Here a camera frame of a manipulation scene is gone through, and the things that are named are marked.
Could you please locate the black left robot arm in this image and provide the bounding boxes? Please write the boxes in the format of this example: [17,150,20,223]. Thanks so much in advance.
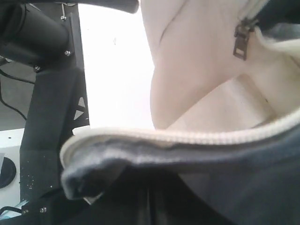
[0,0,83,72]

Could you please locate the cream duffel bag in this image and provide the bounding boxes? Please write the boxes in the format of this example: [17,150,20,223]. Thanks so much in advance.
[60,0,300,225]

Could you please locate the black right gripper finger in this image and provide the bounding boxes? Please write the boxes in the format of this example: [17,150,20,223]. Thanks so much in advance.
[147,168,235,225]
[23,164,150,225]

